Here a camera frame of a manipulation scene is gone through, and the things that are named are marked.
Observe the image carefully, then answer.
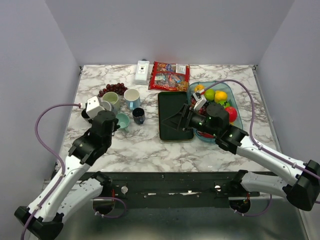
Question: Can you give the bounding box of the green striped melon fruit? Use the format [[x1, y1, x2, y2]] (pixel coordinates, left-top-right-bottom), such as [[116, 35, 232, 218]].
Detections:
[[218, 100, 231, 109]]

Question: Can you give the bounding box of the mint green mug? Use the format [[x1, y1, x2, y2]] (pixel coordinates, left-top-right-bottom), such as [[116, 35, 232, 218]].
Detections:
[[116, 112, 130, 132]]

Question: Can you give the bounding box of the dark blue mug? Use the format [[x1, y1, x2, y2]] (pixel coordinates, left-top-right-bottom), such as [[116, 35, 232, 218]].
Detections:
[[132, 107, 146, 125]]

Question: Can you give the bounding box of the black tray gold rim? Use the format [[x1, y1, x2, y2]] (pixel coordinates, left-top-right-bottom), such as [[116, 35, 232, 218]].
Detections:
[[157, 91, 194, 142]]

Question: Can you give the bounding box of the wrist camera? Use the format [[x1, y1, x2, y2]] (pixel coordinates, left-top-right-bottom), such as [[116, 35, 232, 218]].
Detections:
[[80, 96, 104, 120], [192, 90, 207, 111]]

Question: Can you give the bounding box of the light blue hexagonal mug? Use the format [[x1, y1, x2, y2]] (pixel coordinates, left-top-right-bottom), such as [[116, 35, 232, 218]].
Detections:
[[123, 89, 141, 111]]

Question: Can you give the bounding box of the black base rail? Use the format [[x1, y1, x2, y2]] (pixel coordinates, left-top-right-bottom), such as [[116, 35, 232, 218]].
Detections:
[[51, 171, 281, 210]]

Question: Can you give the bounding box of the red dragon fruit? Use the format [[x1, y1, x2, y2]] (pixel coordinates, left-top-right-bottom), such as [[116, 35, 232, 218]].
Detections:
[[197, 131, 215, 139]]

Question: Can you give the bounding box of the yellow lemon fruit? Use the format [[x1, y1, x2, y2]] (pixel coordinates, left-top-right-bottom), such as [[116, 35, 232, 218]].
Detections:
[[214, 90, 228, 103]]

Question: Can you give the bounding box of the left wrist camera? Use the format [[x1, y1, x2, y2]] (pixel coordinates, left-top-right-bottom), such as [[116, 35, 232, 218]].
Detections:
[[80, 96, 104, 120]]

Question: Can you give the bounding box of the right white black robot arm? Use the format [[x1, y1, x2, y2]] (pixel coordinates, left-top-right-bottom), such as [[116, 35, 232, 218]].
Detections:
[[162, 103, 320, 211]]

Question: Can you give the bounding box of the white rectangular box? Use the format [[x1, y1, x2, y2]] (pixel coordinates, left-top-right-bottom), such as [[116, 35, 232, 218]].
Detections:
[[133, 59, 150, 85]]

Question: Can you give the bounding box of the light green large mug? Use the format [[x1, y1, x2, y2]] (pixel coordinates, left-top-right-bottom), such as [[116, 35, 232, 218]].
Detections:
[[102, 91, 121, 111]]

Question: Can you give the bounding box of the teal transparent fruit container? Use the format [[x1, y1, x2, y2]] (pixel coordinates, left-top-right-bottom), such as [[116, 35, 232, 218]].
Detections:
[[187, 80, 244, 144]]

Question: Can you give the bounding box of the red apple fruit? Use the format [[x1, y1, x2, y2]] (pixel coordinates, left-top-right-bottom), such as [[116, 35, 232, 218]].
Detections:
[[224, 106, 238, 123]]

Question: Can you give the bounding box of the red grape bunch in container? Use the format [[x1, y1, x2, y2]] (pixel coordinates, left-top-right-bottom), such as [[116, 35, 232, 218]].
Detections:
[[190, 96, 207, 115]]

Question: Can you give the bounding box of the green lime fruit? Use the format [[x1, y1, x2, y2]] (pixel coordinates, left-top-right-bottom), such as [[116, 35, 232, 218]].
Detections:
[[204, 88, 215, 102]]

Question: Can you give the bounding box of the orange fruit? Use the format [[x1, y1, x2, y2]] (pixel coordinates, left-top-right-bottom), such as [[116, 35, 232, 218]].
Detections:
[[194, 84, 205, 92]]

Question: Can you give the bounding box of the red snack bag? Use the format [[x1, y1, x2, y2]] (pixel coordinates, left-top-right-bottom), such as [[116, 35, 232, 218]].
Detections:
[[148, 61, 190, 92]]

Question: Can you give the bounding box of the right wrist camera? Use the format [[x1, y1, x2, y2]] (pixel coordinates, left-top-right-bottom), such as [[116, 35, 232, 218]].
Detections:
[[192, 90, 207, 111]]

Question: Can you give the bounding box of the dark red grape bunch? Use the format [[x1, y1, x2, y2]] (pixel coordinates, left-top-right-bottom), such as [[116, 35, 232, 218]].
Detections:
[[97, 83, 128, 98]]

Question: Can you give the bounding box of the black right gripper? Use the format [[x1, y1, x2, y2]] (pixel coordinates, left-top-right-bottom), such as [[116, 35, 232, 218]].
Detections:
[[161, 103, 219, 138]]

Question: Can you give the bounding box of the grey blue dotted mug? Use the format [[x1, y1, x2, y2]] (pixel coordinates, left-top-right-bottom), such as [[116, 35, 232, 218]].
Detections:
[[100, 100, 115, 112]]

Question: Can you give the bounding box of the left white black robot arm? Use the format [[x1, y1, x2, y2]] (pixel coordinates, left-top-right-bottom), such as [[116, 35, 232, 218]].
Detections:
[[14, 110, 118, 240]]

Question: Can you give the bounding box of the brown striped mug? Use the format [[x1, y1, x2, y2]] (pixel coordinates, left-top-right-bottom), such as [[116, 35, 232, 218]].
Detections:
[[81, 110, 92, 124]]

